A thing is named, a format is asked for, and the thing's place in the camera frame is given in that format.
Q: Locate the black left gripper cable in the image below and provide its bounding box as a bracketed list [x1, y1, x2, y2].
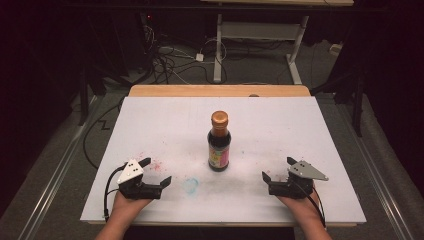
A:
[103, 162, 128, 223]

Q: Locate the metal floor rail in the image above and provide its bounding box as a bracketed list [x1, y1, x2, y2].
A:
[334, 99, 416, 240]
[18, 94, 101, 240]

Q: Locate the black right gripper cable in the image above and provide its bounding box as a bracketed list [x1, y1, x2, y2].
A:
[293, 181, 327, 229]

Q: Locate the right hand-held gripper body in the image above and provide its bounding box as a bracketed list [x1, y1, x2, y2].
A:
[268, 160, 330, 200]

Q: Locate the tangle of floor cables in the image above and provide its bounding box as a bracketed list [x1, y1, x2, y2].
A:
[141, 24, 231, 86]

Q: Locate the white board table cover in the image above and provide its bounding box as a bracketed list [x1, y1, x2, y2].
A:
[80, 96, 367, 225]

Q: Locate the person's left hand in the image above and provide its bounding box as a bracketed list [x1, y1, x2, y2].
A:
[111, 191, 156, 220]

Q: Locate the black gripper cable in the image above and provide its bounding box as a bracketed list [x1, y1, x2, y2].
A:
[293, 181, 327, 229]
[103, 162, 128, 223]

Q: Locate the black floor cable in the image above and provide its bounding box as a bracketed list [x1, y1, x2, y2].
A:
[82, 98, 125, 172]

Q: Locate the white metal desk frame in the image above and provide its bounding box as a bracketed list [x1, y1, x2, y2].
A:
[212, 13, 310, 86]

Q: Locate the black stand leg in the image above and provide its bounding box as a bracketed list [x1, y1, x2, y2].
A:
[352, 74, 365, 138]
[77, 64, 90, 127]

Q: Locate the dark sauce bottle copper cap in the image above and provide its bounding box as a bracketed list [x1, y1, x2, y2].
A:
[206, 110, 232, 173]

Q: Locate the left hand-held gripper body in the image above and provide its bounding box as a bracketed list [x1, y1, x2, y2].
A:
[116, 158, 164, 201]

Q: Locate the person's right hand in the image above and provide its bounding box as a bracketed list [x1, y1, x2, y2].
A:
[276, 194, 320, 222]

